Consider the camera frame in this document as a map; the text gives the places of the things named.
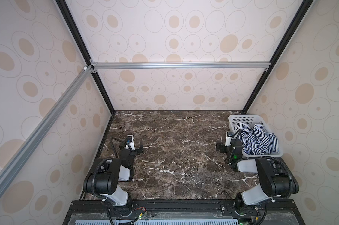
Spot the horizontal aluminium back rail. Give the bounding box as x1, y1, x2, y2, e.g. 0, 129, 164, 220
93, 61, 271, 69

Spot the blue white striped tank top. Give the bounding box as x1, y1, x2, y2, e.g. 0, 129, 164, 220
235, 122, 279, 156

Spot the left black corner post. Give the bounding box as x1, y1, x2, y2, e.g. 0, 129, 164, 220
55, 0, 116, 114

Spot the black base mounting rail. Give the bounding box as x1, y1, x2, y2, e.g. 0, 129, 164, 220
63, 199, 305, 225

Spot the black corner post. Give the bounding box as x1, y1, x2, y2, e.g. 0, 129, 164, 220
241, 0, 314, 114
55, 0, 116, 114

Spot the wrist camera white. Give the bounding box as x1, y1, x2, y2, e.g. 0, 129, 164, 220
125, 135, 135, 152
225, 131, 234, 146

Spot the diagonal aluminium left rail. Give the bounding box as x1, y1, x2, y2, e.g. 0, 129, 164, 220
0, 65, 93, 198

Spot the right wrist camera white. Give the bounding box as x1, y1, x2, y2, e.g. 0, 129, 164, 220
225, 131, 234, 146

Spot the white plastic laundry basket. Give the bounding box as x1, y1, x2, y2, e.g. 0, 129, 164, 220
228, 114, 283, 157

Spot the right black corner post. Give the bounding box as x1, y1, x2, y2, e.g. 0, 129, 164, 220
241, 0, 314, 114

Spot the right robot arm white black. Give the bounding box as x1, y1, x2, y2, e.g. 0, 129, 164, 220
216, 138, 299, 216

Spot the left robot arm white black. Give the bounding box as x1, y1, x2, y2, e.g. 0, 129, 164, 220
83, 135, 144, 207

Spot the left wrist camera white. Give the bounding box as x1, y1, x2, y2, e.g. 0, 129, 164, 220
125, 135, 135, 152

